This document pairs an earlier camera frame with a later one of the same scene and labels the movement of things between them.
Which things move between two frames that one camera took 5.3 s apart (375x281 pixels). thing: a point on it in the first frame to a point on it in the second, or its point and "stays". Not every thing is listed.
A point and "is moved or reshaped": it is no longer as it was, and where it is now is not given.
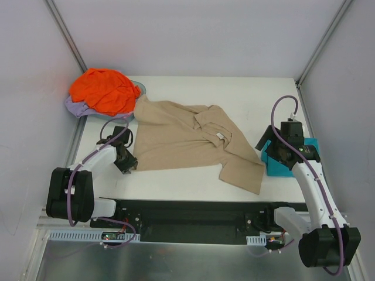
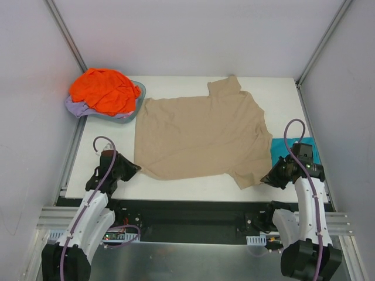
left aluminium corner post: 60,22 stays
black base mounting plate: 201,221 stays
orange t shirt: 107,91 stays
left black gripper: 126,165 to 123,168
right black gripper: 269,145 to 277,174
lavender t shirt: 77,109 stays
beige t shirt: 168,134 is moved or reshaped
